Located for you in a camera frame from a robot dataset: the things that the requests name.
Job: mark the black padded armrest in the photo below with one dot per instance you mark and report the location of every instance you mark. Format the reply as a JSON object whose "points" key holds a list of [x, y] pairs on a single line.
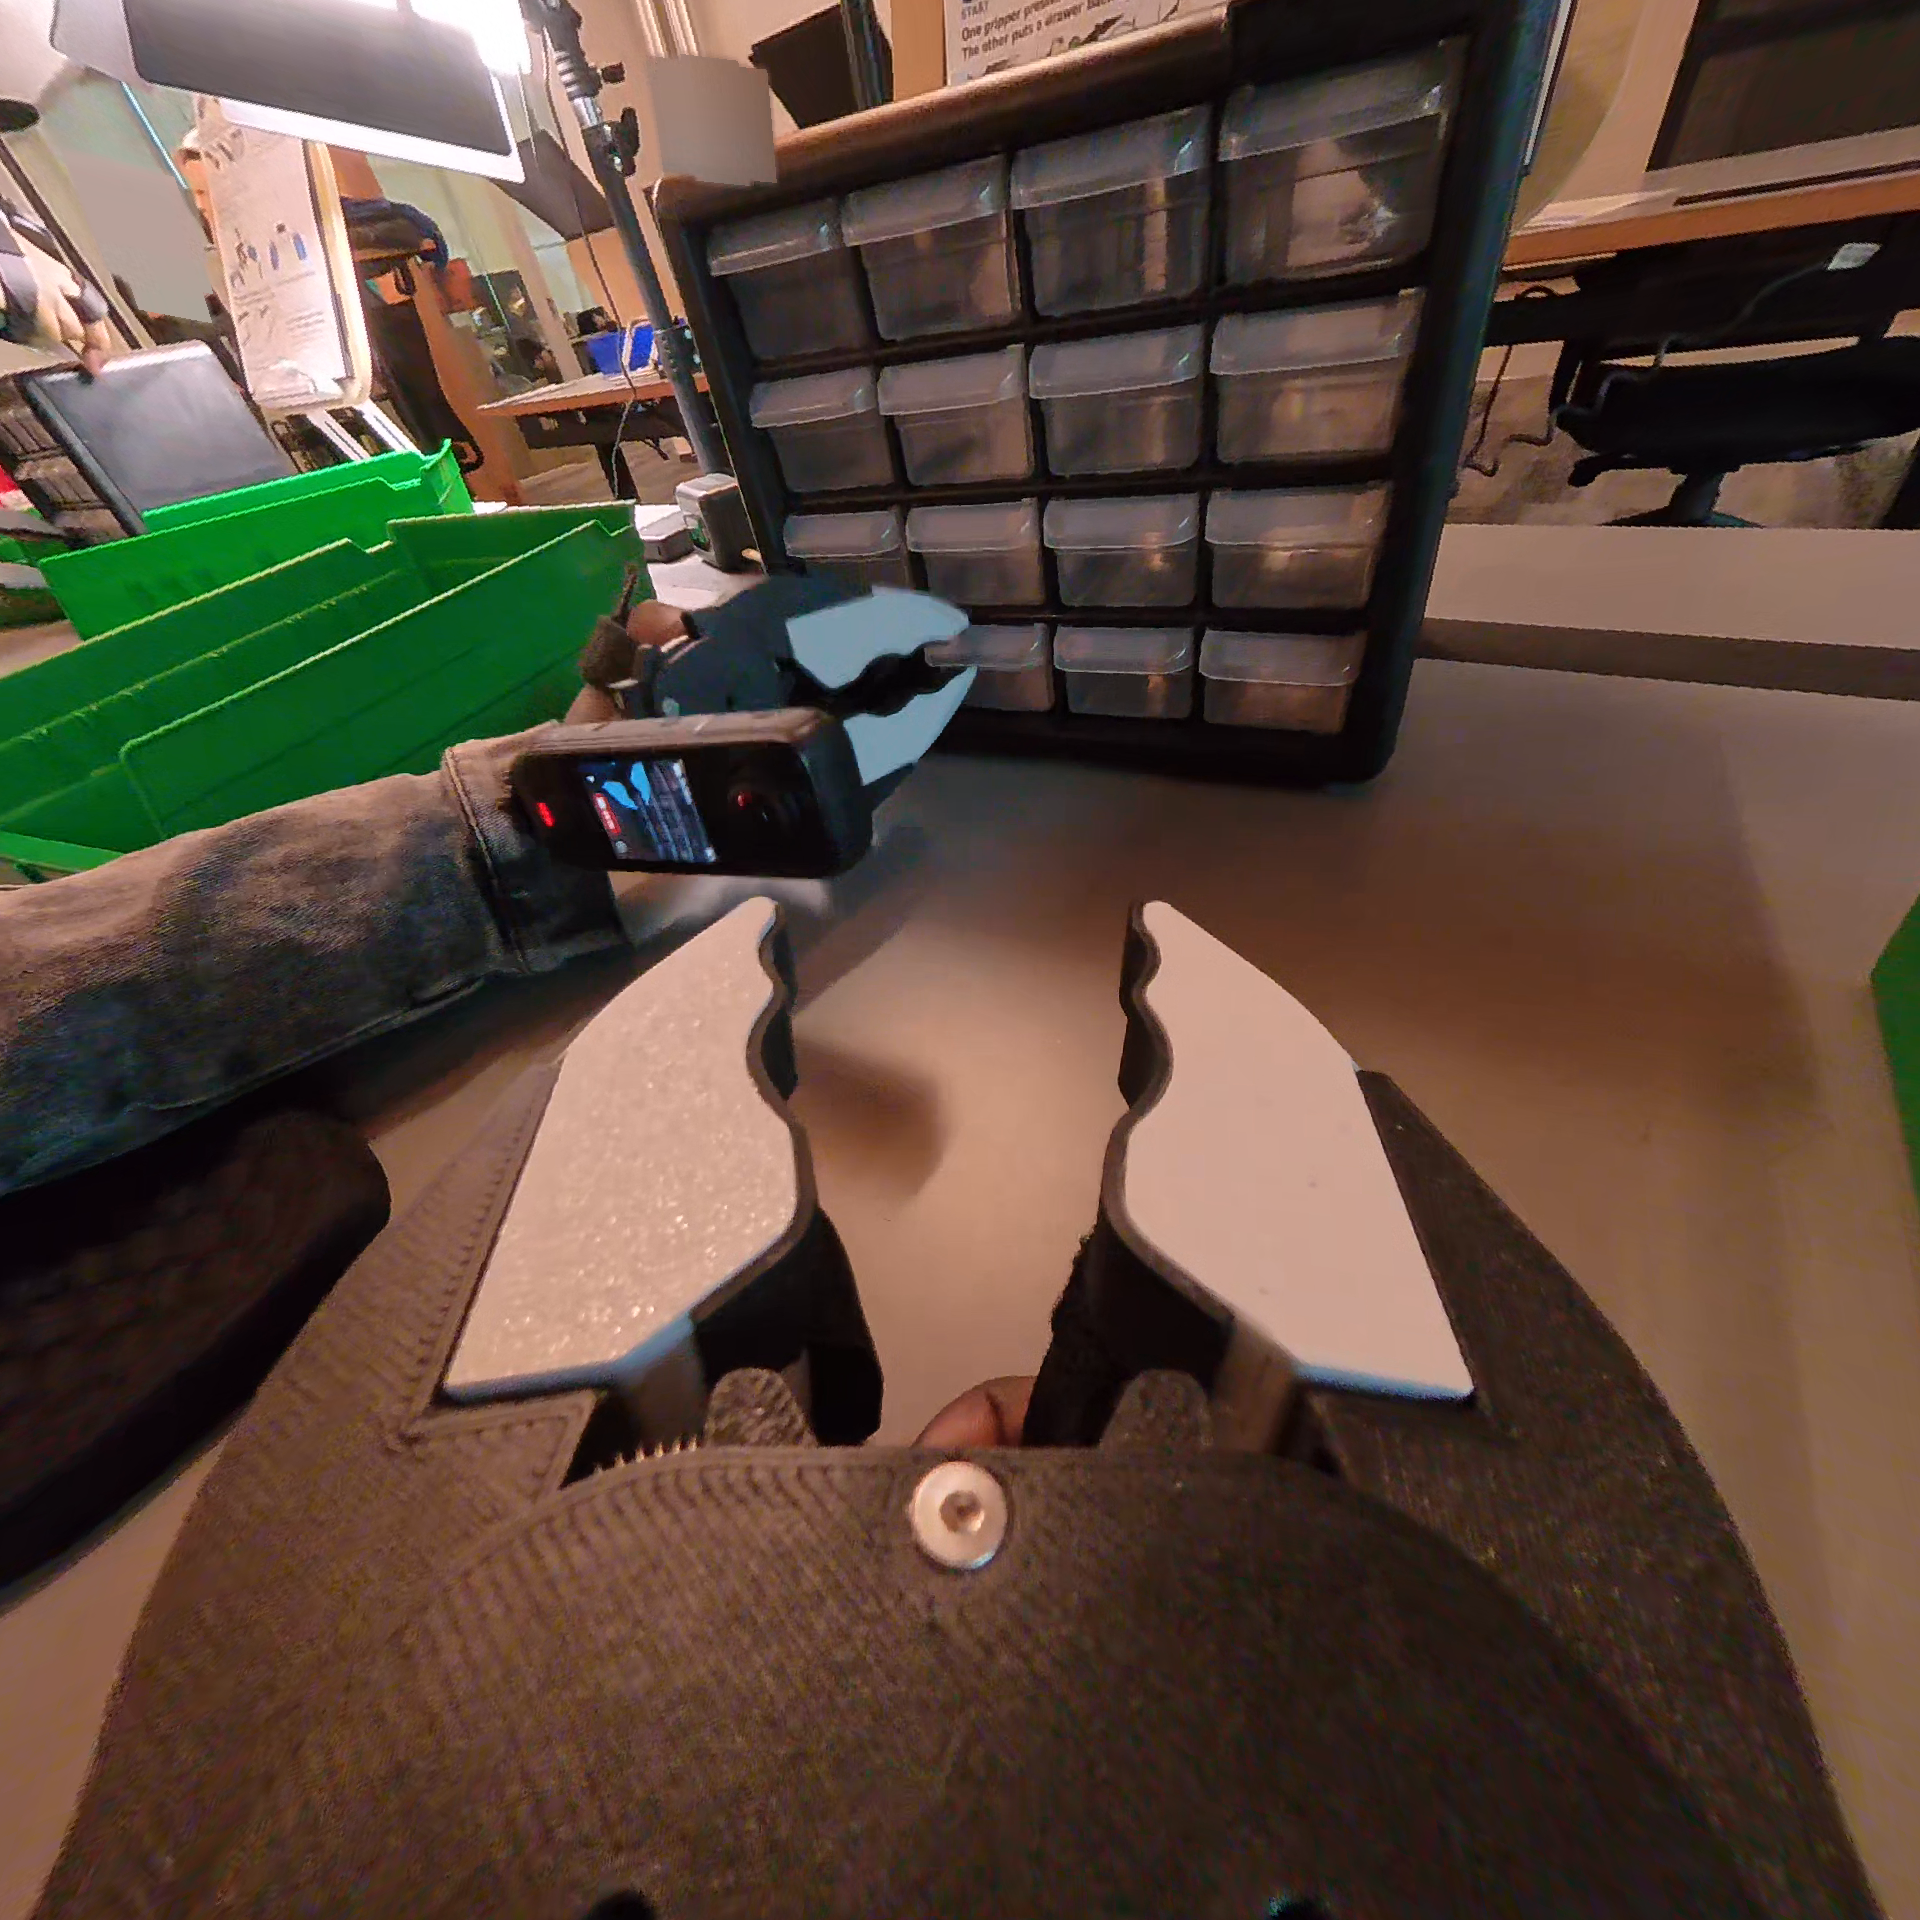
{"points": [[165, 1320]]}

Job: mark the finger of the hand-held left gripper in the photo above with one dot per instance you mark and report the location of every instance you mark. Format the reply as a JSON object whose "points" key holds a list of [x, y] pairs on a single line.
{"points": [[929, 727], [865, 629]]}

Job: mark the green plastic bin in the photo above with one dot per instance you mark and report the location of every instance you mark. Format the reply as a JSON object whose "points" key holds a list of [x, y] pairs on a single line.
{"points": [[1895, 1034], [224, 551], [373, 677]]}

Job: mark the person's right hand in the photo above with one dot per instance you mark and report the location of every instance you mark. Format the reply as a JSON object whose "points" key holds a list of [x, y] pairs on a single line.
{"points": [[977, 1417]]}

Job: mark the black tablet screen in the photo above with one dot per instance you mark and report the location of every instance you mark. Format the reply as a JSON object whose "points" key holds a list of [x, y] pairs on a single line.
{"points": [[149, 433]]}

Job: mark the blue storage bin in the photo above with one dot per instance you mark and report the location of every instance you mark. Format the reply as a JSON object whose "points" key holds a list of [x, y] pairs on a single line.
{"points": [[610, 351]]}

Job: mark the grey battery box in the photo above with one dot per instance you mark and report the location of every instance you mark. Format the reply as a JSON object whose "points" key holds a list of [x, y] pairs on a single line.
{"points": [[714, 517]]}

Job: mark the person's left hand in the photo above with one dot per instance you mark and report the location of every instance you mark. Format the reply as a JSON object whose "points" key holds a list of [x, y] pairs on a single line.
{"points": [[664, 620]]}

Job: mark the wooden desk with black legs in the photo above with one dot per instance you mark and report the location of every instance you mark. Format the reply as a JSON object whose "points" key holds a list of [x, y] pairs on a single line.
{"points": [[1652, 221], [599, 398]]}

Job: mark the white instruction sheet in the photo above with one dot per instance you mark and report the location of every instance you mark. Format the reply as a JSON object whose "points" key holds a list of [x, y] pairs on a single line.
{"points": [[277, 268]]}

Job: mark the grey flat panel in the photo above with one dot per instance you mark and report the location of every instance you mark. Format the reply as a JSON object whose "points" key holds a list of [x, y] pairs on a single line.
{"points": [[714, 120]]}

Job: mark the person's left forearm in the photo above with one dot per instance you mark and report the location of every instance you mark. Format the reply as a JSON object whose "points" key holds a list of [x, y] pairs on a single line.
{"points": [[224, 930]]}

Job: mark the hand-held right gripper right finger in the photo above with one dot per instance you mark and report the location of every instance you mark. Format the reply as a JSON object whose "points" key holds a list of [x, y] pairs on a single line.
{"points": [[1271, 1181]]}

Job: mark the flat light panel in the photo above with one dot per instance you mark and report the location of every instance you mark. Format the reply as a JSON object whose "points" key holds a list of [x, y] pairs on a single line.
{"points": [[302, 78]]}

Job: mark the white instruction poster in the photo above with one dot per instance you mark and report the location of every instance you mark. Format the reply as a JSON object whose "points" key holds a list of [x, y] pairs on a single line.
{"points": [[1080, 37]]}

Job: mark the metal light stand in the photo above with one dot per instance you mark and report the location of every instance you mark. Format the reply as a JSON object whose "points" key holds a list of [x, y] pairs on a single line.
{"points": [[603, 138]]}

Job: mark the black office chair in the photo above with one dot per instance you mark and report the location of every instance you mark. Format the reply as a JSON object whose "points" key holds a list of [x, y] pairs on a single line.
{"points": [[1725, 404]]}

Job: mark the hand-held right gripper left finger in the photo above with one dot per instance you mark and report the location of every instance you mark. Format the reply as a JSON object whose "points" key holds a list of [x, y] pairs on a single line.
{"points": [[646, 1181]]}

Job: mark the black drawer cabinet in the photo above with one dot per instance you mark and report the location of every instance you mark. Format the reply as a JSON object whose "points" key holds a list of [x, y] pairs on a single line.
{"points": [[1472, 449]]}

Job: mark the rows of clear cabinet drawers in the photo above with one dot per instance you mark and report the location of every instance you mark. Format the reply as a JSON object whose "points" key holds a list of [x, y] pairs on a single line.
{"points": [[1117, 404]]}

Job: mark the dark computer monitor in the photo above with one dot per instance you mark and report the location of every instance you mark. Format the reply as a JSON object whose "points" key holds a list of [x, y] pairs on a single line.
{"points": [[1801, 78]]}

